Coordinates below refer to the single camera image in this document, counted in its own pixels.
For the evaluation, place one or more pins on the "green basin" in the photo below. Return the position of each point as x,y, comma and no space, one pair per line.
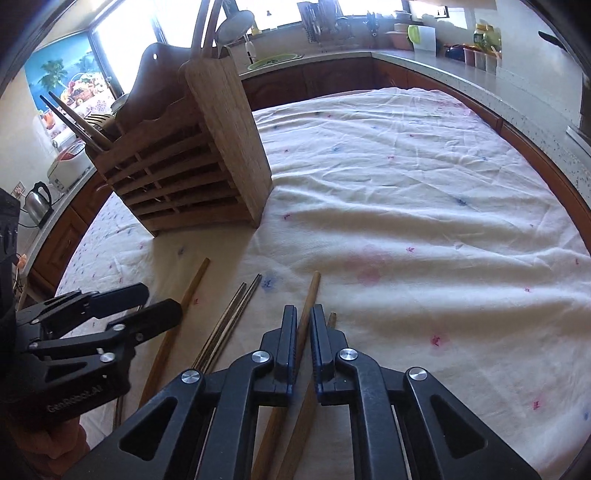
270,62

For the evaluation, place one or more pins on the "white spice jar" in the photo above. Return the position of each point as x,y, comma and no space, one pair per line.
480,59
469,56

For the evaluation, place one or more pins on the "wall power socket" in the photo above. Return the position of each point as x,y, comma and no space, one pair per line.
443,11
19,190

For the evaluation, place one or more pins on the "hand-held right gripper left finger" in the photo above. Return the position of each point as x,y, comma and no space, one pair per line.
291,350

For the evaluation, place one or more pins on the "small orange object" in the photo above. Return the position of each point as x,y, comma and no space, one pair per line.
21,261

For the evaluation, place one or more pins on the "person's left hand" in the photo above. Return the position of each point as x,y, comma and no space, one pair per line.
64,443

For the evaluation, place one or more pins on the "brown wooden base cabinets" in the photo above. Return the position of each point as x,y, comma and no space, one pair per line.
300,83

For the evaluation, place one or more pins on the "steel electric kettle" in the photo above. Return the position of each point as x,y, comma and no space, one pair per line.
39,203

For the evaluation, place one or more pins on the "white floral tablecloth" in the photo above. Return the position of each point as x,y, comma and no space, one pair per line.
415,207

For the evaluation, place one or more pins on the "wooden utensil holder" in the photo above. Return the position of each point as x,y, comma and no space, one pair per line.
184,166

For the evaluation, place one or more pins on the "grey speckled kitchen countertop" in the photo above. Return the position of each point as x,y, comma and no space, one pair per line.
531,106

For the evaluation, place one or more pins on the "dish drying rack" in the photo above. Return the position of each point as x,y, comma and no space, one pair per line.
323,23

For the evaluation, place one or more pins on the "white pitcher green lid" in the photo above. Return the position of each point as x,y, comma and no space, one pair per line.
425,39

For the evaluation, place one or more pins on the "metal spoon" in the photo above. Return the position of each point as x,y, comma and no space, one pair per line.
235,25

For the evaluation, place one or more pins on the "pink bowl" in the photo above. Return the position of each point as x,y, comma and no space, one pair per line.
397,40

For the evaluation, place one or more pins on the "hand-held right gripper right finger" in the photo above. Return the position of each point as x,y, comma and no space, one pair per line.
316,350

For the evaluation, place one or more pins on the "yellow dish soap bottle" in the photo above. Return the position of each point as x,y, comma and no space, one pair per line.
255,30

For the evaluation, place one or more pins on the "cooking oil bottle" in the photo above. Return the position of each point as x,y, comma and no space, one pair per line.
487,34

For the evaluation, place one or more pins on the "curved sink faucet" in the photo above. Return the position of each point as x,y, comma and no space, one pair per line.
250,51

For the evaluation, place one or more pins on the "white pink rice cooker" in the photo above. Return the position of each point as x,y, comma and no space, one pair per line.
69,166

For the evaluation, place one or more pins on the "metal chopstick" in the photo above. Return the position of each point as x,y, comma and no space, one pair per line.
118,410
226,318
244,307

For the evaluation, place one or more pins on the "tropical fruit wall poster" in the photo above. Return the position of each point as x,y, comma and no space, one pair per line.
55,74

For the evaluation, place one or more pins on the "dark knife holder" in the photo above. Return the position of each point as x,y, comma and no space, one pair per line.
372,24

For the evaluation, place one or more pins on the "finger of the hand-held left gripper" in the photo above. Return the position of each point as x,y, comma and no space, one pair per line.
152,316
115,295

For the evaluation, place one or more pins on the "large kitchen window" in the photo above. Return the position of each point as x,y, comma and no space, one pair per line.
124,50

